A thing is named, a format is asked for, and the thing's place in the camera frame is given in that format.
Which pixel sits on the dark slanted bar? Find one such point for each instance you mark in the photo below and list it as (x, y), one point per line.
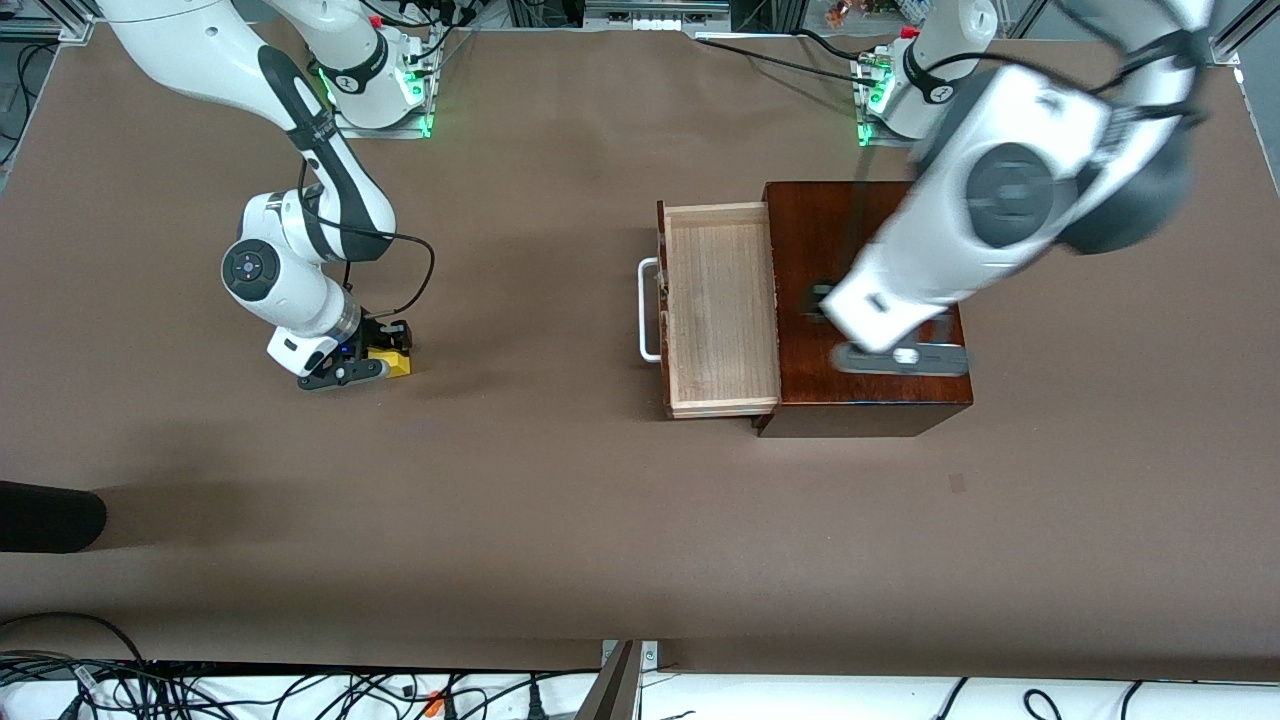
(615, 690)

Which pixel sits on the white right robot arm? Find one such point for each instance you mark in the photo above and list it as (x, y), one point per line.
(200, 50)

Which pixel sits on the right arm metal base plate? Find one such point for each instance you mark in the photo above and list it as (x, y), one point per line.
(380, 132)

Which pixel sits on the yellow block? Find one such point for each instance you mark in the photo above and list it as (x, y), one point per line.
(392, 364)

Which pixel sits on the metal rail with sockets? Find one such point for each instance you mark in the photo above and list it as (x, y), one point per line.
(650, 18)

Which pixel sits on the black cylindrical object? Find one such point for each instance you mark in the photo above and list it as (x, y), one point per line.
(50, 515)

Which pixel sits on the aluminium frame profile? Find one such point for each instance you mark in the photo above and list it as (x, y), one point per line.
(1240, 30)

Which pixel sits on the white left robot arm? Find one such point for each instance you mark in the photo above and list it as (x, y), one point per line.
(1010, 190)

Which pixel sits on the dark brown wooden cabinet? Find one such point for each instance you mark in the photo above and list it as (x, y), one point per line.
(800, 250)

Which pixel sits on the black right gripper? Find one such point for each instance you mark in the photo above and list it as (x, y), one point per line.
(380, 332)

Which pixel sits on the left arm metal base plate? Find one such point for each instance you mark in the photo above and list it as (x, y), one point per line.
(885, 141)

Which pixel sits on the small metal bracket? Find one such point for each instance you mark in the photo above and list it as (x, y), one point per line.
(650, 655)

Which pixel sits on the aluminium frame corner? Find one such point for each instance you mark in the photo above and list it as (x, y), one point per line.
(75, 30)

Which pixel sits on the light wood drawer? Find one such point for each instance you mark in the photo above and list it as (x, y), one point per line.
(720, 300)

